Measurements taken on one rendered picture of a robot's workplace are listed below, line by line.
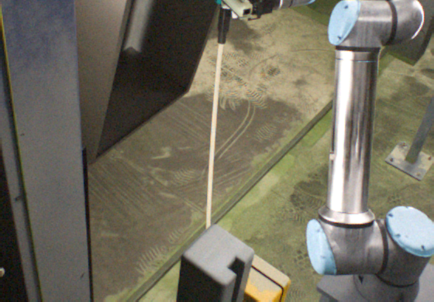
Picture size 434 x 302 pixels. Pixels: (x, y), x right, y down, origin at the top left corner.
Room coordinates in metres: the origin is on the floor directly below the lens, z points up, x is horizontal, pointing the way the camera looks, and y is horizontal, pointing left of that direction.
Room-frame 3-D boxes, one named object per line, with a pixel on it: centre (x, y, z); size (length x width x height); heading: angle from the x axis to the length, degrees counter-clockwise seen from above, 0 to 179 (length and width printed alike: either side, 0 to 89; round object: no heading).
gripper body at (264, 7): (1.81, -0.14, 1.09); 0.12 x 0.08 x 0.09; 124
